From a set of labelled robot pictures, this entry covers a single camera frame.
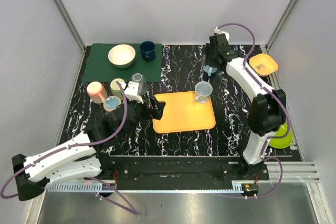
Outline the white footed mug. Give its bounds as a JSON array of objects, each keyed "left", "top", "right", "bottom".
[{"left": 195, "top": 81, "right": 213, "bottom": 104}]

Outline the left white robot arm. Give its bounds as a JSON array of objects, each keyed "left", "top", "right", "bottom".
[{"left": 12, "top": 97, "right": 166, "bottom": 201}]

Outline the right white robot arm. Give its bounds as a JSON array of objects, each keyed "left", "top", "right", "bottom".
[{"left": 203, "top": 33, "right": 286, "bottom": 180}]

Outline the clear glass mug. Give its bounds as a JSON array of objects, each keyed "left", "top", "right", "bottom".
[{"left": 132, "top": 73, "right": 148, "bottom": 95}]

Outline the light green mug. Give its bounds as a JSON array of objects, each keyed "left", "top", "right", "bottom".
[{"left": 110, "top": 78, "right": 127, "bottom": 101}]

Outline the beige mug blue inside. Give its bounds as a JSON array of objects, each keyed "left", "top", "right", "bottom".
[{"left": 103, "top": 96, "right": 121, "bottom": 112}]

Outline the dark blue mug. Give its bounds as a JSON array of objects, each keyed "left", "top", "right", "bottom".
[{"left": 140, "top": 41, "right": 155, "bottom": 61}]

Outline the pink mug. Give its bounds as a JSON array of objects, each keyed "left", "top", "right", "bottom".
[{"left": 87, "top": 81, "right": 108, "bottom": 104}]

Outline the orange rectangular tray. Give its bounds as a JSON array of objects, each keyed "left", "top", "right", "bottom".
[{"left": 153, "top": 91, "right": 216, "bottom": 134}]

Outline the orange square dish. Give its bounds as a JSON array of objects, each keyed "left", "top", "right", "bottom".
[{"left": 249, "top": 54, "right": 278, "bottom": 77}]

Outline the cream bowl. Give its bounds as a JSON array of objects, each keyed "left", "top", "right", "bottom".
[{"left": 108, "top": 44, "right": 136, "bottom": 69}]

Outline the dark green mat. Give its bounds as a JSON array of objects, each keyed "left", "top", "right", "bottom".
[{"left": 82, "top": 43, "right": 163, "bottom": 82}]

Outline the lime green plate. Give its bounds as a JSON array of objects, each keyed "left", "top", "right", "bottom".
[{"left": 268, "top": 123, "right": 294, "bottom": 149}]

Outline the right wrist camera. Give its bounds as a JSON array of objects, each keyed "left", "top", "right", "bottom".
[{"left": 214, "top": 27, "right": 230, "bottom": 42}]

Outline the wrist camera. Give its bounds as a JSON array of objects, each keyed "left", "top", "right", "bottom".
[
  {"left": 124, "top": 81, "right": 144, "bottom": 104},
  {"left": 214, "top": 27, "right": 230, "bottom": 42}
]

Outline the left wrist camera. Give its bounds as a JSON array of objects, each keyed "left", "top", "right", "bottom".
[{"left": 124, "top": 81, "right": 144, "bottom": 104}]

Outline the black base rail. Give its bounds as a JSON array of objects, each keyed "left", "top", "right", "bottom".
[{"left": 95, "top": 156, "right": 269, "bottom": 181}]

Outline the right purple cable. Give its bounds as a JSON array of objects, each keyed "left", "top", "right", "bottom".
[{"left": 215, "top": 23, "right": 293, "bottom": 199}]

